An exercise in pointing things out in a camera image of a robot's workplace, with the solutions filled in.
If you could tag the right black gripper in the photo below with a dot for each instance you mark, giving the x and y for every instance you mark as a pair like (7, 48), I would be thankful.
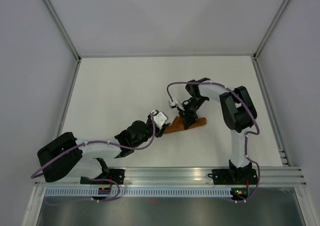
(188, 117)

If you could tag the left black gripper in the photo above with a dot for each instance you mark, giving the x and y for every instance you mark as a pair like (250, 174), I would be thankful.
(159, 132)

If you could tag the orange cloth napkin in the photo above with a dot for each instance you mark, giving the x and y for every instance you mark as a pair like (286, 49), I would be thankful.
(178, 125)

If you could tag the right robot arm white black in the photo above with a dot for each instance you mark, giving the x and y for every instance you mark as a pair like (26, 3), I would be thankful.
(238, 112)

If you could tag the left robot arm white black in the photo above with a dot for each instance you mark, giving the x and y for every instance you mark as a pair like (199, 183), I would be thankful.
(71, 156)

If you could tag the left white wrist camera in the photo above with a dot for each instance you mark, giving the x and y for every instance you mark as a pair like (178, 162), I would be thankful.
(159, 118)

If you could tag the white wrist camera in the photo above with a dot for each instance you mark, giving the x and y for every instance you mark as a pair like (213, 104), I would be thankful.
(159, 118)
(174, 103)

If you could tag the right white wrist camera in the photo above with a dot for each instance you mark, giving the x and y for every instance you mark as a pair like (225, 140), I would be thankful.
(174, 103)

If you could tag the rear aluminium frame bar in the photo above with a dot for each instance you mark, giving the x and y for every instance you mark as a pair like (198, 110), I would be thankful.
(168, 55)

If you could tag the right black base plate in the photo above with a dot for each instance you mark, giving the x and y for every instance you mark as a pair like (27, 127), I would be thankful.
(226, 177)

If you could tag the aluminium mounting rail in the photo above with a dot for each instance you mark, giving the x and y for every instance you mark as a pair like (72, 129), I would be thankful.
(282, 176)

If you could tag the left aluminium side rail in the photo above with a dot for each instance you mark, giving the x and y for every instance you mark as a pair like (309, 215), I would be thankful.
(66, 100)

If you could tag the aluminium side rail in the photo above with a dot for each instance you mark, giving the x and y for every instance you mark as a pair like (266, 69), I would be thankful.
(271, 112)
(66, 100)

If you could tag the right aluminium side rail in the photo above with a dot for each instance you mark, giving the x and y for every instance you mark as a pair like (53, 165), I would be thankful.
(271, 112)

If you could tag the white slotted cable duct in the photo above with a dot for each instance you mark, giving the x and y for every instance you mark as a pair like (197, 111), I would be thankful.
(211, 192)

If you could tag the right aluminium frame post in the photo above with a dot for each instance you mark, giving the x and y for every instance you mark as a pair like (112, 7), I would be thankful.
(274, 22)

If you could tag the aluminium frame post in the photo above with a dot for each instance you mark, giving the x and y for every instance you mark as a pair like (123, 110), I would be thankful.
(62, 30)
(274, 22)

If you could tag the left aluminium frame post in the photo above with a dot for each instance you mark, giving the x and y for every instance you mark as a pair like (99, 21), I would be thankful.
(62, 30)

